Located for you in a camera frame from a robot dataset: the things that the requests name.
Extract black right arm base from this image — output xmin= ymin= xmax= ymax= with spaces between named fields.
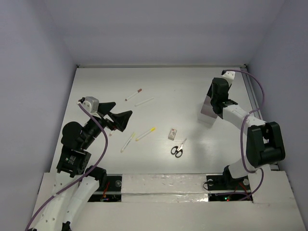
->
xmin=203 ymin=175 xmax=250 ymax=191

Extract bright yellow cap marker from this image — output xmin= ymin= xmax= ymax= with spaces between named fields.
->
xmin=136 ymin=127 xmax=156 ymax=141

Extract small staples box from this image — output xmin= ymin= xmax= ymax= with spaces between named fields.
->
xmin=168 ymin=128 xmax=177 ymax=141

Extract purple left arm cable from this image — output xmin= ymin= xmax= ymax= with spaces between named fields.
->
xmin=25 ymin=104 xmax=109 ymax=231

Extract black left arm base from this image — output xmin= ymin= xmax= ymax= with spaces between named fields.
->
xmin=88 ymin=174 xmax=122 ymax=203

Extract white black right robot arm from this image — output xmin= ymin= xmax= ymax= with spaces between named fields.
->
xmin=208 ymin=77 xmax=285 ymax=189

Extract white divided desk organizer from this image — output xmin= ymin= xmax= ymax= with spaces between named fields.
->
xmin=198 ymin=96 xmax=218 ymax=127

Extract black handled scissors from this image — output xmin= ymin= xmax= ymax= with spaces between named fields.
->
xmin=170 ymin=139 xmax=187 ymax=158

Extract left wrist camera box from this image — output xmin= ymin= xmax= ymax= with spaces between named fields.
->
xmin=77 ymin=96 xmax=99 ymax=114

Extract all white marker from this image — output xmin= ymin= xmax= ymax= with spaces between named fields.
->
xmin=135 ymin=97 xmax=154 ymax=107

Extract pale yellow highlighter pen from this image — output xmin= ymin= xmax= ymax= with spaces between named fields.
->
xmin=120 ymin=132 xmax=136 ymax=153

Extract brown cap white marker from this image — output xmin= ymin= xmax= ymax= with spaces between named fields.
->
xmin=125 ymin=89 xmax=142 ymax=101

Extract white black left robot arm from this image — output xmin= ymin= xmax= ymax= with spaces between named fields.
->
xmin=26 ymin=96 xmax=132 ymax=231

